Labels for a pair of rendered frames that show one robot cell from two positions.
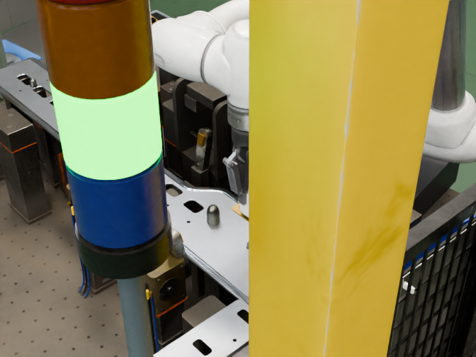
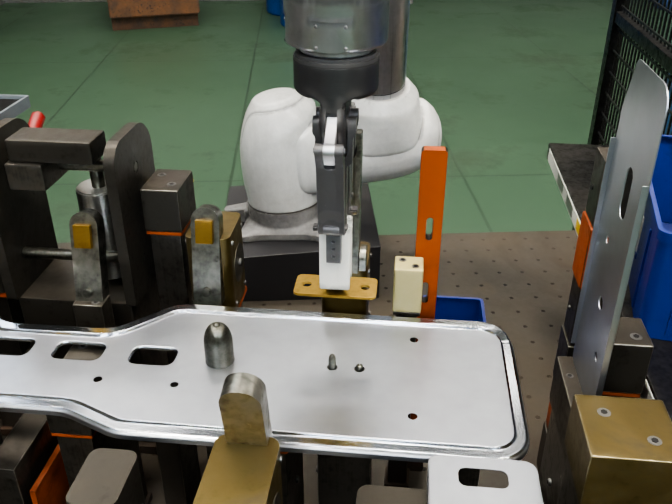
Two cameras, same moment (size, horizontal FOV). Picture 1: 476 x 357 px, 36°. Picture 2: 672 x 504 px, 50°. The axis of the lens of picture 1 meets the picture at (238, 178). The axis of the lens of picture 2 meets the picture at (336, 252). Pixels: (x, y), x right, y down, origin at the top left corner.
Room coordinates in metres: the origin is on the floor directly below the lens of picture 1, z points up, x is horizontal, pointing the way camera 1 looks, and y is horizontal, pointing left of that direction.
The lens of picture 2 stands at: (0.79, 0.41, 1.50)
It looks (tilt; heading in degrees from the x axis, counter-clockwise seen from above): 29 degrees down; 317
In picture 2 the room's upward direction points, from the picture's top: straight up
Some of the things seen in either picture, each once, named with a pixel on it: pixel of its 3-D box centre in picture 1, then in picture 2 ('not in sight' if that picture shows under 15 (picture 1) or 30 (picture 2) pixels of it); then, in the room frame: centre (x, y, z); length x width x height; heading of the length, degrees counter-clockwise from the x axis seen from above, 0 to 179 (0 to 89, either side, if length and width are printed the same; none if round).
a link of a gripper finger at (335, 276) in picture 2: (245, 202); (334, 257); (1.25, -0.02, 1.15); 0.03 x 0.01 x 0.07; 41
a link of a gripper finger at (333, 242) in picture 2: (239, 195); (332, 242); (1.24, 0.00, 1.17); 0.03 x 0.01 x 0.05; 131
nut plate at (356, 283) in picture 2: (249, 212); (335, 282); (1.26, -0.02, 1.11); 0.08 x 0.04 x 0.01; 41
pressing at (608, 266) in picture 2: not in sight; (610, 249); (1.05, -0.19, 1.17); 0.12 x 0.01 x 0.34; 131
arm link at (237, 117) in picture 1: (249, 110); (336, 14); (1.26, -0.02, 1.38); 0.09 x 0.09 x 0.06
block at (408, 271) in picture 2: not in sight; (402, 382); (1.28, -0.17, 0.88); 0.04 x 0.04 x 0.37; 41
